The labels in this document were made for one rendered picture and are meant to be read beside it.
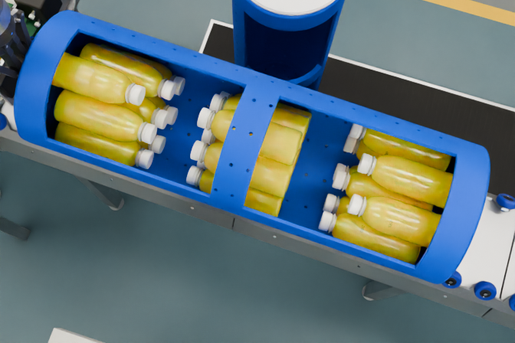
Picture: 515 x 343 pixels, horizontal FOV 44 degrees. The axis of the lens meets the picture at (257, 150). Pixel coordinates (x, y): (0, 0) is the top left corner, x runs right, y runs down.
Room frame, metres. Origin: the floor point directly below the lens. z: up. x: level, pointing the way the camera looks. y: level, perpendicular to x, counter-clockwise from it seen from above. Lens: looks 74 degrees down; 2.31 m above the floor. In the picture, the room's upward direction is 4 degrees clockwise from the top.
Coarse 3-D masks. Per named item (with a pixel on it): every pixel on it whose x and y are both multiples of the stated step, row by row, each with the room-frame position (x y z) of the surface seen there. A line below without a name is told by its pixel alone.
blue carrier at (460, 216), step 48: (48, 48) 0.48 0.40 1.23; (144, 48) 0.50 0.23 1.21; (48, 96) 0.44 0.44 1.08; (192, 96) 0.49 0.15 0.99; (288, 96) 0.42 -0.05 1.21; (48, 144) 0.33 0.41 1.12; (192, 144) 0.39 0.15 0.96; (240, 144) 0.32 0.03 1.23; (336, 144) 0.40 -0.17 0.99; (432, 144) 0.35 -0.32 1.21; (192, 192) 0.25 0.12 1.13; (240, 192) 0.24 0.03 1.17; (288, 192) 0.30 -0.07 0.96; (336, 192) 0.31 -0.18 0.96; (480, 192) 0.26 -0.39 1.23; (336, 240) 0.17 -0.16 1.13; (432, 240) 0.17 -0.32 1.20
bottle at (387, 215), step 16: (368, 208) 0.24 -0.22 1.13; (384, 208) 0.24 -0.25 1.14; (400, 208) 0.24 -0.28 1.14; (416, 208) 0.24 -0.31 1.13; (368, 224) 0.21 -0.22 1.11; (384, 224) 0.21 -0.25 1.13; (400, 224) 0.21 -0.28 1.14; (416, 224) 0.21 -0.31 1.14; (432, 224) 0.21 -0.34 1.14; (416, 240) 0.18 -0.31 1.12
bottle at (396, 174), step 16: (384, 160) 0.33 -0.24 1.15; (400, 160) 0.33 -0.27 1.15; (384, 176) 0.30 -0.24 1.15; (400, 176) 0.30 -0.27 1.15; (416, 176) 0.30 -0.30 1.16; (432, 176) 0.30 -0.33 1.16; (448, 176) 0.31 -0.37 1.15; (400, 192) 0.27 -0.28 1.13; (416, 192) 0.27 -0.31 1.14; (432, 192) 0.27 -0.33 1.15; (448, 192) 0.27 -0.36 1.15
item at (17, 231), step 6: (0, 222) 0.29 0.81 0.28; (6, 222) 0.30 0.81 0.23; (12, 222) 0.31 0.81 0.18; (0, 228) 0.27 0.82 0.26; (6, 228) 0.28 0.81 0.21; (12, 228) 0.29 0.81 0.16; (18, 228) 0.30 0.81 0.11; (24, 228) 0.30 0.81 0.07; (12, 234) 0.27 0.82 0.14; (18, 234) 0.28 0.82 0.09; (24, 234) 0.28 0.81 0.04
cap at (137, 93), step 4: (132, 88) 0.44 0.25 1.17; (136, 88) 0.44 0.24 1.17; (140, 88) 0.44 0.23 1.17; (144, 88) 0.44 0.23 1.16; (132, 92) 0.43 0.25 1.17; (136, 92) 0.43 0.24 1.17; (140, 92) 0.43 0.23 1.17; (144, 92) 0.44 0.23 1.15; (132, 96) 0.42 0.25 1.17; (136, 96) 0.42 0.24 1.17; (140, 96) 0.43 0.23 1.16; (132, 100) 0.41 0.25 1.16; (136, 100) 0.41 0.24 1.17; (140, 100) 0.42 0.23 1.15; (136, 104) 0.41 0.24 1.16
